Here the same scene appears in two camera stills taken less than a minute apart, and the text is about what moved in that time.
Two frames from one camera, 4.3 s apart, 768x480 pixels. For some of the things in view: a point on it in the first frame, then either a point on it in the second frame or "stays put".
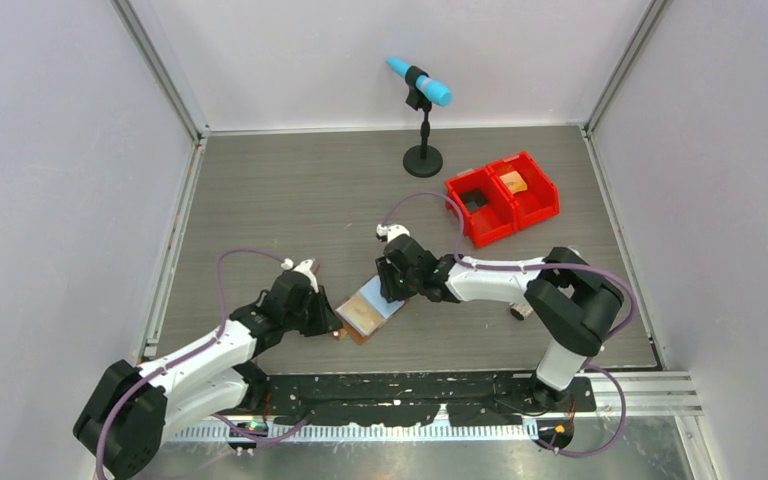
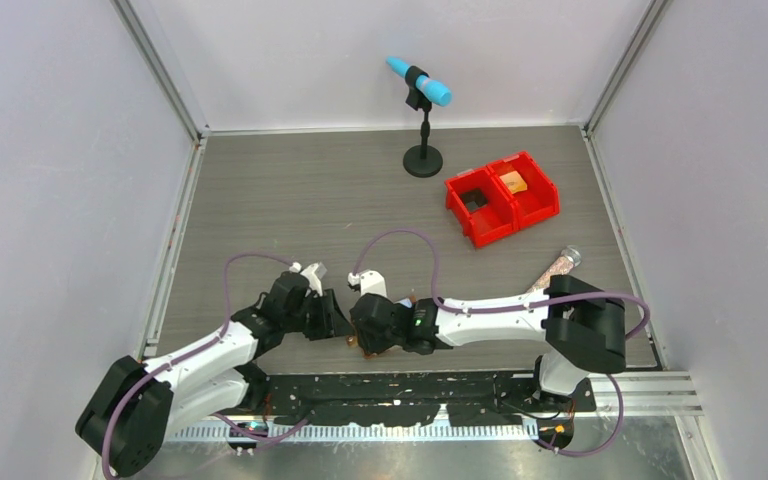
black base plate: (415, 398) stays put
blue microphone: (433, 89) stays put
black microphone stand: (424, 160) stays put
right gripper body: (413, 281) to (376, 344)
